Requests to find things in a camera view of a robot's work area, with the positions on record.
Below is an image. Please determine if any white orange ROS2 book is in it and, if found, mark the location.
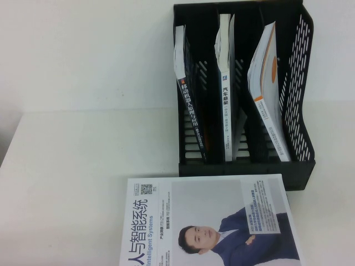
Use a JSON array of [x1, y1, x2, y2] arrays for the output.
[[247, 21, 292, 162]]

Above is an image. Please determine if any black spine robotics book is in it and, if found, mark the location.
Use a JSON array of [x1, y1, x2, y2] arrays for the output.
[[173, 24, 209, 162]]

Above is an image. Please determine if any teal car suspension book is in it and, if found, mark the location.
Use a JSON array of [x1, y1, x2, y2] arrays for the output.
[[215, 13, 250, 162]]

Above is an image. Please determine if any black plastic book stand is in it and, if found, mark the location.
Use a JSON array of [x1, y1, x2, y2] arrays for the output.
[[173, 0, 317, 192]]

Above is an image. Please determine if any magazine with man cover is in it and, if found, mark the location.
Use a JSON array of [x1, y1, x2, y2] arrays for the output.
[[118, 173, 302, 266]]

